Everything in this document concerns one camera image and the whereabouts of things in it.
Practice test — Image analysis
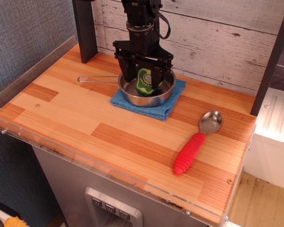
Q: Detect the blue folded cloth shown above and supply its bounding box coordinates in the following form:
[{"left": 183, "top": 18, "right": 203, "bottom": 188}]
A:
[{"left": 110, "top": 79, "right": 186, "bottom": 121}]

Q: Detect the stainless steel pan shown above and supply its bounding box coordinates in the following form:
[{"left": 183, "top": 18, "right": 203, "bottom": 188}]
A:
[{"left": 77, "top": 68, "right": 177, "bottom": 108}]

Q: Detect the silver dispenser panel with buttons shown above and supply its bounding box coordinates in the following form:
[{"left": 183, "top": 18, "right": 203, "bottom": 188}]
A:
[{"left": 85, "top": 186, "right": 143, "bottom": 227}]

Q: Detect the dark vertical post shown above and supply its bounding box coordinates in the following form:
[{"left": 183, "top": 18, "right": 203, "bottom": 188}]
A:
[
  {"left": 250, "top": 18, "right": 284, "bottom": 116},
  {"left": 72, "top": 0, "right": 98, "bottom": 63}
]

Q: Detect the dark right vertical post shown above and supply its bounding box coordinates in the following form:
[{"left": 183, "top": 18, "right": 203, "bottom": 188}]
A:
[{"left": 250, "top": 18, "right": 284, "bottom": 116}]

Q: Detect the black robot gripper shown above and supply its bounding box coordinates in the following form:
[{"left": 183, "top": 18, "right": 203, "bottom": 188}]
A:
[{"left": 113, "top": 23, "right": 173, "bottom": 90}]

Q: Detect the yellow object at corner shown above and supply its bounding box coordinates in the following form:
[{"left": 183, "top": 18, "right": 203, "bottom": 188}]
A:
[{"left": 4, "top": 217, "right": 27, "bottom": 227}]

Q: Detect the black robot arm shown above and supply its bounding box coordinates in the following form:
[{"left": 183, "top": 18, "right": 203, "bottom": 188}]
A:
[{"left": 113, "top": 0, "right": 173, "bottom": 90}]

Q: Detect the green toy pepper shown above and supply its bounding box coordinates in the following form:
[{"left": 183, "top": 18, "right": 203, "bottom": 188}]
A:
[{"left": 135, "top": 68, "right": 156, "bottom": 96}]

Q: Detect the clear acrylic edge guard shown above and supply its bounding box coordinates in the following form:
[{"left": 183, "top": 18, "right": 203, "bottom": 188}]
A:
[{"left": 0, "top": 110, "right": 256, "bottom": 227}]

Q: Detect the white toy sink unit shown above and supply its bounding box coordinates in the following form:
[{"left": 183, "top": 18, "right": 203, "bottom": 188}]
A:
[{"left": 243, "top": 88, "right": 284, "bottom": 188}]

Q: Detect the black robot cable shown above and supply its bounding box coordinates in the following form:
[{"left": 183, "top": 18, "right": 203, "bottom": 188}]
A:
[{"left": 155, "top": 10, "right": 171, "bottom": 40}]

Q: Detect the dark left vertical post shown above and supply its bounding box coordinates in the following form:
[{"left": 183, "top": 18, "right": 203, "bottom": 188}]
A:
[{"left": 72, "top": 0, "right": 98, "bottom": 63}]

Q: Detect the red handled metal spoon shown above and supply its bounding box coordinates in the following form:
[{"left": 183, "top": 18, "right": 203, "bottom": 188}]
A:
[{"left": 173, "top": 110, "right": 222, "bottom": 175}]

